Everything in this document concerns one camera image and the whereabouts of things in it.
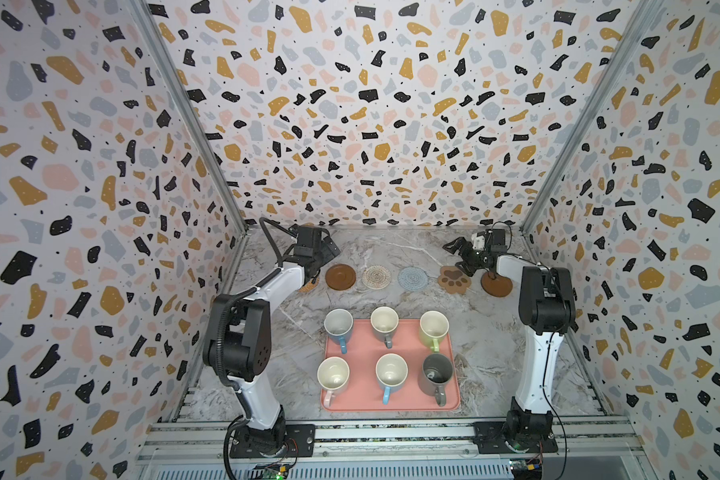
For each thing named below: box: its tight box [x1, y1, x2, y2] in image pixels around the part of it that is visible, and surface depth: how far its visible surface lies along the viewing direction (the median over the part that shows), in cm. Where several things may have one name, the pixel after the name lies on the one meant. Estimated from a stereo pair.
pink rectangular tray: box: [320, 319, 461, 411], surface depth 87 cm
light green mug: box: [419, 310, 450, 353], surface depth 87 cm
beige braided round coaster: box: [362, 265, 392, 290], surface depth 108 cm
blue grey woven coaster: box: [397, 266, 429, 292], surface depth 108 cm
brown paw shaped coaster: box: [438, 266, 472, 294], surface depth 108 cm
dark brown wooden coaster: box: [325, 264, 357, 291], surface depth 108 cm
